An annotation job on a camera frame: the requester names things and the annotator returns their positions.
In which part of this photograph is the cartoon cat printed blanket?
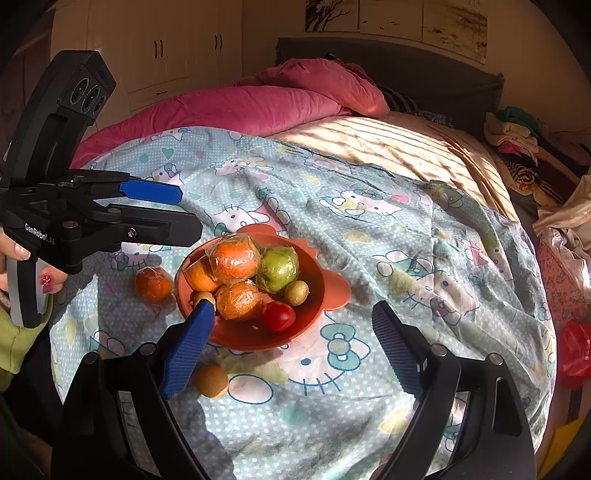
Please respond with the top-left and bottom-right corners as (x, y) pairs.
(48, 124), (557, 480)

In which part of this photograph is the person's left hand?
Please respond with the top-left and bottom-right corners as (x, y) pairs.
(0, 226), (70, 305)

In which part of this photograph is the beige striped bed sheet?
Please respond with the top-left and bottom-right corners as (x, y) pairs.
(272, 113), (522, 222)

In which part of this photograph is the striped pillow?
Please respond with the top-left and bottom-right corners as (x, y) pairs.
(381, 88), (453, 125)

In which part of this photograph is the pile of folded clothes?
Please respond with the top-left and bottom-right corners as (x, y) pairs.
(482, 106), (591, 204)

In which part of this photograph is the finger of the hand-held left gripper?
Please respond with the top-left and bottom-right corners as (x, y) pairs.
(69, 170), (183, 206)
(88, 205), (204, 252)

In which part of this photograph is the large orange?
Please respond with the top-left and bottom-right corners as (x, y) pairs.
(209, 234), (262, 284)

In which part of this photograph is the orange plastic bowl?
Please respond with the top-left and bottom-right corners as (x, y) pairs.
(174, 224), (352, 352)

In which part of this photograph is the green pear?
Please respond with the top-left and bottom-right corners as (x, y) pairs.
(255, 246), (301, 294)

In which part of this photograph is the small greenish round fruit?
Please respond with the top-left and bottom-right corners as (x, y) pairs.
(283, 280), (309, 306)

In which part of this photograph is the pink duvet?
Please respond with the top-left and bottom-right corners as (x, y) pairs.
(69, 58), (391, 169)

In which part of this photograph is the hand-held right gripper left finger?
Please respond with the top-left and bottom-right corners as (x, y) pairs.
(62, 300), (218, 480)

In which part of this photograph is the pink floral cloth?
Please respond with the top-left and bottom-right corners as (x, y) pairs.
(536, 240), (591, 333)

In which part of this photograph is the red plastic bag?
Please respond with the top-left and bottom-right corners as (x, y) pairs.
(556, 320), (591, 391)

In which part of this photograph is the yellow flat object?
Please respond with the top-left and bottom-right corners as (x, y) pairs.
(538, 418), (587, 476)

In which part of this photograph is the red tomato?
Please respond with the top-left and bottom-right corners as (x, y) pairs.
(262, 301), (297, 333)

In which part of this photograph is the person's left forearm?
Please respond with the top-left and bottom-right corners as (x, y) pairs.
(0, 305), (54, 388)

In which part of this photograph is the brown smudged wall painting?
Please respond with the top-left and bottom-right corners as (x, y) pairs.
(422, 0), (489, 63)

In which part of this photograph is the beige crumpled cloth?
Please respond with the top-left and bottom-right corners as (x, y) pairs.
(533, 175), (591, 259)

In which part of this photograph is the tree branch wall painting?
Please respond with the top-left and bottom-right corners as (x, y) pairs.
(305, 0), (360, 33)

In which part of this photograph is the dark grey headboard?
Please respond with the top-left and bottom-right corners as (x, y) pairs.
(276, 37), (504, 134)

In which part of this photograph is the cream wardrobe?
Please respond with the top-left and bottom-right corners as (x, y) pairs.
(46, 0), (245, 116)

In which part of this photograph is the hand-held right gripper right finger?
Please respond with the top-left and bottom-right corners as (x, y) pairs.
(369, 300), (539, 480)

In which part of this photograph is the pale wall painting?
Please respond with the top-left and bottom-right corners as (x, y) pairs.
(359, 0), (423, 44)

